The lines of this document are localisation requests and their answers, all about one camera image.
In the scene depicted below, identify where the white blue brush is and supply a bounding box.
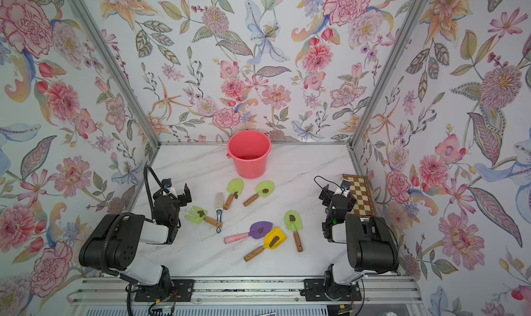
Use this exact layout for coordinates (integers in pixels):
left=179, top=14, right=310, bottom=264
left=216, top=192, right=225, bottom=234

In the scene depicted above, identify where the green trowel wooden handle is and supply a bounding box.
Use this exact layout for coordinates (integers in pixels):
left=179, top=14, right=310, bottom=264
left=243, top=180, right=275, bottom=207
left=284, top=210, right=304, bottom=252
left=223, top=178, right=244, bottom=210

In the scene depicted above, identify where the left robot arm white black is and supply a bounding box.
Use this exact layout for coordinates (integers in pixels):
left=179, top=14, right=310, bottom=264
left=78, top=165, right=192, bottom=291

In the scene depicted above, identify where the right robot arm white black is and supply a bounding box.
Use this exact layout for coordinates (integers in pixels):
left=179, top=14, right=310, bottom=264
left=319, top=175, right=398, bottom=288

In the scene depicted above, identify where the pink plastic bucket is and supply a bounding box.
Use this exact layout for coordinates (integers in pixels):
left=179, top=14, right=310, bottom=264
left=227, top=130, right=272, bottom=179

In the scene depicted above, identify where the brown white chessboard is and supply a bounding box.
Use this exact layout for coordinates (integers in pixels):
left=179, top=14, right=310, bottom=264
left=342, top=174, right=377, bottom=217

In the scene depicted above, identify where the green hand rake wooden handle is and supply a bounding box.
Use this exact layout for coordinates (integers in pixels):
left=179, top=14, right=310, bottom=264
left=185, top=206, right=223, bottom=228

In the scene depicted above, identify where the yellow scoop wooden handle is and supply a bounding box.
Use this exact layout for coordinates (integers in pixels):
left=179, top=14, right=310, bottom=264
left=243, top=227, right=287, bottom=262

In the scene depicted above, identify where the purple trowel pink handle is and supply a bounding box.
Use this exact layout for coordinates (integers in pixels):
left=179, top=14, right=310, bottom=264
left=224, top=221, right=273, bottom=244

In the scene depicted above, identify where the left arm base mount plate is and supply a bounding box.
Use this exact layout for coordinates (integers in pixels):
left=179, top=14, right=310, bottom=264
left=134, top=279, right=195, bottom=302

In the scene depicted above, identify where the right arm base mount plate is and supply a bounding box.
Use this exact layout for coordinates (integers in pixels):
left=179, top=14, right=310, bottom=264
left=300, top=278, right=362, bottom=302

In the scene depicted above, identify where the aluminium rail frame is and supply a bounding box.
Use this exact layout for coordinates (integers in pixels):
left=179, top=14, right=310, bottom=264
left=66, top=275, right=427, bottom=315

